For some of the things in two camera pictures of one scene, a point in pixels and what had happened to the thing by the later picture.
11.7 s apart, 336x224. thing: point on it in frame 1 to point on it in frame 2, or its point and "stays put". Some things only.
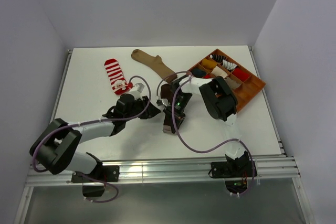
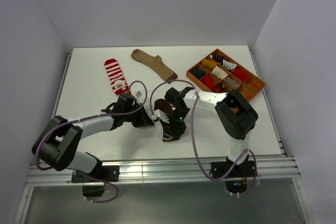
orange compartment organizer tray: (243, 84) stays put
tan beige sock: (156, 63) stays put
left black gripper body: (138, 105) to (138, 119)
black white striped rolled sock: (217, 57) stays put
